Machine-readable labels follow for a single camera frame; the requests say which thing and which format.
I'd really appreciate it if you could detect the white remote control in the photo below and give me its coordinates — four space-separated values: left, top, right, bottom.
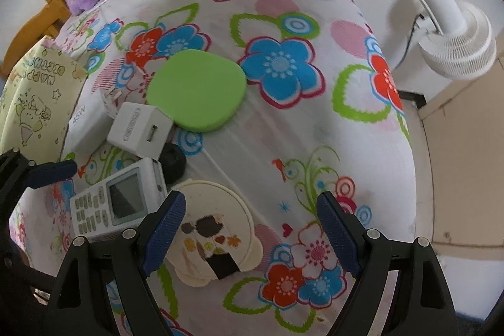
70 158 168 241

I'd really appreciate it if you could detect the white USB charger cube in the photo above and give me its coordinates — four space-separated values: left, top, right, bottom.
107 101 174 160

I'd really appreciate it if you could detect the round cream compact case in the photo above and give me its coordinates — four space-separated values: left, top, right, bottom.
167 180 263 288

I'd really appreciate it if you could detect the green panda speaker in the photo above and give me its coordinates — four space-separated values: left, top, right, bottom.
146 49 247 132

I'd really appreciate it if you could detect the white 45W charger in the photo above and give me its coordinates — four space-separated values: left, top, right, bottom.
62 89 118 155

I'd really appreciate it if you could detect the yellow patterned storage box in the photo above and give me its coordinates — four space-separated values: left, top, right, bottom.
1 37 87 164

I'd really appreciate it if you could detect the black round small object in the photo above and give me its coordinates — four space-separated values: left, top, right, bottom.
158 142 186 186

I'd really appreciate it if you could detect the wooden chair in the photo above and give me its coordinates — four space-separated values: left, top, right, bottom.
1 0 71 80

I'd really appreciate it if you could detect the floral tablecloth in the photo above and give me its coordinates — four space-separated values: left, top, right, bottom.
54 0 416 335

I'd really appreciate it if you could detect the white floor fan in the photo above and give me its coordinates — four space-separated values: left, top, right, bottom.
419 0 497 80

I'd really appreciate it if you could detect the black floor fan cable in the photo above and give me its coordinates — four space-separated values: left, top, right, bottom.
393 14 425 70

